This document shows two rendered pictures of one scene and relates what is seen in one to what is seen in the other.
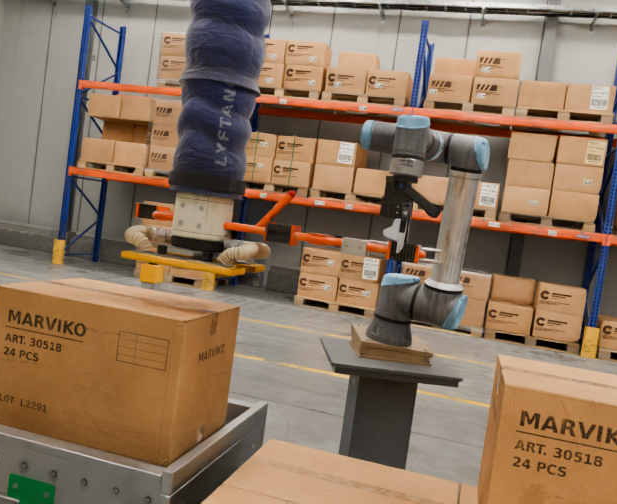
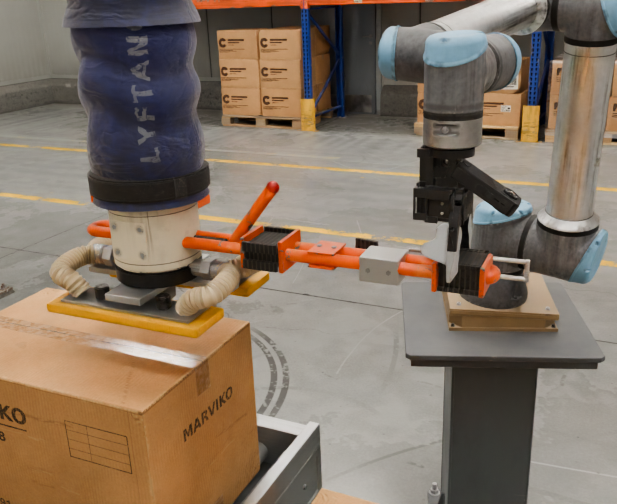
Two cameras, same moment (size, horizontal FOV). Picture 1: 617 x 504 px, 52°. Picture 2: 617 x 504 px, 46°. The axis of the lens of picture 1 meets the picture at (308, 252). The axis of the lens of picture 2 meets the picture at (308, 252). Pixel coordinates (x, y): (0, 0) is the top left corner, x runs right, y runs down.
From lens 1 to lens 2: 0.75 m
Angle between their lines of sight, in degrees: 20
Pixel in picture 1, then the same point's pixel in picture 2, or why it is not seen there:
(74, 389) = (34, 486)
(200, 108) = (97, 77)
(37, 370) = not seen: outside the picture
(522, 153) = not seen: outside the picture
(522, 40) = not seen: outside the picture
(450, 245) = (572, 164)
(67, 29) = not seen: outside the picture
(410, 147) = (451, 101)
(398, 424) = (515, 410)
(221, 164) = (151, 161)
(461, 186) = (583, 71)
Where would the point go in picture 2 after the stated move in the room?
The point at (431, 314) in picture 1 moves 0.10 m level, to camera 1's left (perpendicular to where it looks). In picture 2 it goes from (550, 266) to (510, 265)
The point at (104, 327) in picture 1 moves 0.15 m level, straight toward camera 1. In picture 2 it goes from (45, 415) to (26, 461)
